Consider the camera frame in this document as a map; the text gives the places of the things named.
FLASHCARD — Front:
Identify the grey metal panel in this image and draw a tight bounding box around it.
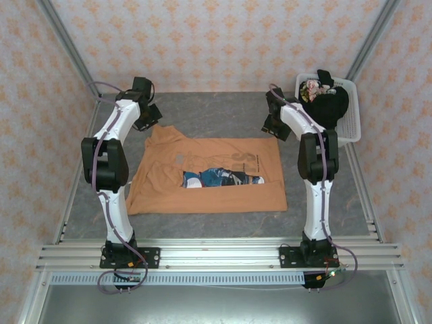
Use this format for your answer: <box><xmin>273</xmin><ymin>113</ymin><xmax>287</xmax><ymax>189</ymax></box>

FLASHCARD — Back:
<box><xmin>40</xmin><ymin>285</ymin><xmax>404</xmax><ymax>324</ymax></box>

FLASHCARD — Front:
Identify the aluminium frame leg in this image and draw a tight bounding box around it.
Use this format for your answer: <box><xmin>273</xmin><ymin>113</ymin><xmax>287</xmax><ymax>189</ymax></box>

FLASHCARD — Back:
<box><xmin>17</xmin><ymin>269</ymin><xmax>53</xmax><ymax>324</ymax></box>
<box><xmin>386</xmin><ymin>269</ymin><xmax>419</xmax><ymax>324</ymax></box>

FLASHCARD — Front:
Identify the aluminium table side rail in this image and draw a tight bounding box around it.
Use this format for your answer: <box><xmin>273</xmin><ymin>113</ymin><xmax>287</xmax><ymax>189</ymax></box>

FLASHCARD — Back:
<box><xmin>52</xmin><ymin>97</ymin><xmax>103</xmax><ymax>244</ymax></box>
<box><xmin>343</xmin><ymin>144</ymin><xmax>385</xmax><ymax>244</ymax></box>

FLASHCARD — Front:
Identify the white perforated plastic basket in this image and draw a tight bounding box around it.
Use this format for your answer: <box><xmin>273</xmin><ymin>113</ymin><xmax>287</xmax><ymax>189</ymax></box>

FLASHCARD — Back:
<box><xmin>295</xmin><ymin>72</ymin><xmax>363</xmax><ymax>146</ymax></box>

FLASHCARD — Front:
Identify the aluminium mounting rail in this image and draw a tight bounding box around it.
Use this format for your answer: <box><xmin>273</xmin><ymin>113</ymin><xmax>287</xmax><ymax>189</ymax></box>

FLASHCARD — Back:
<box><xmin>36</xmin><ymin>236</ymin><xmax>404</xmax><ymax>271</ymax></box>

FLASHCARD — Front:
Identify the orange printed t-shirt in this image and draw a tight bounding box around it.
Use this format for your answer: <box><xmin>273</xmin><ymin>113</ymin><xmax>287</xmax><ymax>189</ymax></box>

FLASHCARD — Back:
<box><xmin>125</xmin><ymin>125</ymin><xmax>288</xmax><ymax>216</ymax></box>

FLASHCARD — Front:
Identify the floral patterned garment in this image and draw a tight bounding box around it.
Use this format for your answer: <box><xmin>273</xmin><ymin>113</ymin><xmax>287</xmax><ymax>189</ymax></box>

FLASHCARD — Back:
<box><xmin>300</xmin><ymin>79</ymin><xmax>331</xmax><ymax>103</ymax></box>

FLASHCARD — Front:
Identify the aluminium frame post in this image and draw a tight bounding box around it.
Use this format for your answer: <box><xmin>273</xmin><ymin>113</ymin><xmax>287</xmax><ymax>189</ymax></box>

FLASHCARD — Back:
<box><xmin>35</xmin><ymin>0</ymin><xmax>92</xmax><ymax>89</ymax></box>
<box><xmin>346</xmin><ymin>0</ymin><xmax>404</xmax><ymax>81</ymax></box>

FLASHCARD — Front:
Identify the black t-shirt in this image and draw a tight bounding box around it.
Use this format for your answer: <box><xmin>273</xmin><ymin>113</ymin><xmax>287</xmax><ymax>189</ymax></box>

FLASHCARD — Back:
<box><xmin>296</xmin><ymin>69</ymin><xmax>350</xmax><ymax>131</ymax></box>

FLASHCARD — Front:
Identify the grey slotted cable duct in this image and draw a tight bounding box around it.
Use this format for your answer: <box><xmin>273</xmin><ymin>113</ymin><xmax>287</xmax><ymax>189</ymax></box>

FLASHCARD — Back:
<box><xmin>49</xmin><ymin>271</ymin><xmax>306</xmax><ymax>288</ymax></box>

